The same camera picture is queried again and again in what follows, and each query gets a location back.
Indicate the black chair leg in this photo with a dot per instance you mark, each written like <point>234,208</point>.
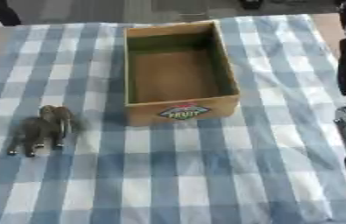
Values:
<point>3,12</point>

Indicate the grey toy elephant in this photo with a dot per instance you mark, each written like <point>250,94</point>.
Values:
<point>43,128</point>

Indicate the black chair caster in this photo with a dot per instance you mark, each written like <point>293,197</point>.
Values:
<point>251,3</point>

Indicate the tan cardboard box green inside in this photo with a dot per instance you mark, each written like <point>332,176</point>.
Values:
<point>175,75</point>

